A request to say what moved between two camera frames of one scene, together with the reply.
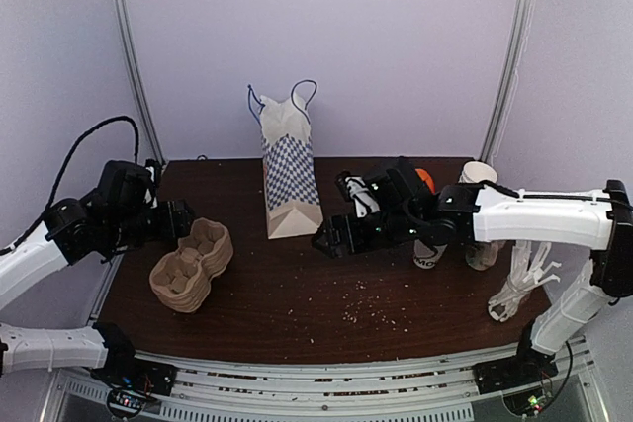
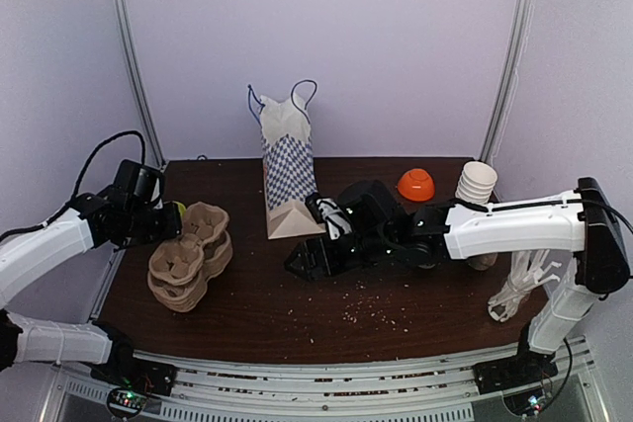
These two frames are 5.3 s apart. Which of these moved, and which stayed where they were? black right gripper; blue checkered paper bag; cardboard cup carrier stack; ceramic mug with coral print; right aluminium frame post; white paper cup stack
Moved: black right gripper; cardboard cup carrier stack
Stayed: right aluminium frame post; blue checkered paper bag; white paper cup stack; ceramic mug with coral print
